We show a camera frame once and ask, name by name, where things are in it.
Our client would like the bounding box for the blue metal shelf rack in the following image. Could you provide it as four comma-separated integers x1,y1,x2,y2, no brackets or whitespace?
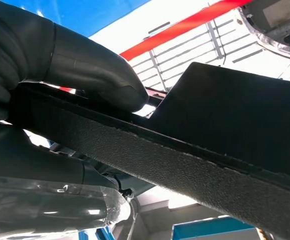
0,0,151,38

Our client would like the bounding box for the red barrier belt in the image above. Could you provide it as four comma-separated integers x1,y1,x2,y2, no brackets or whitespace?
60,0,254,95

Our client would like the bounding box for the white car body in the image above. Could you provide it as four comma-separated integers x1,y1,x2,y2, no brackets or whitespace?
237,0,290,63

